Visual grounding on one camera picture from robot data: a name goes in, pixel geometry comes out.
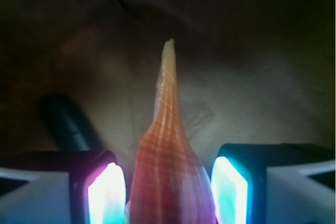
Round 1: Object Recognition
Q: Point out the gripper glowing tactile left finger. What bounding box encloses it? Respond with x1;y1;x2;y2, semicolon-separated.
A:
1;151;126;223

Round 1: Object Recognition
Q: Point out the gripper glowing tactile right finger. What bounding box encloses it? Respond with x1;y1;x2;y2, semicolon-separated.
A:
211;143;335;223

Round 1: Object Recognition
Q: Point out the orange spiral conch shell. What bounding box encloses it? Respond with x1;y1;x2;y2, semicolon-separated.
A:
128;39;216;223

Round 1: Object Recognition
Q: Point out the dark green cucumber toy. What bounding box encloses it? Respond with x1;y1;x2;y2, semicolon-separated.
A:
39;92;104;151

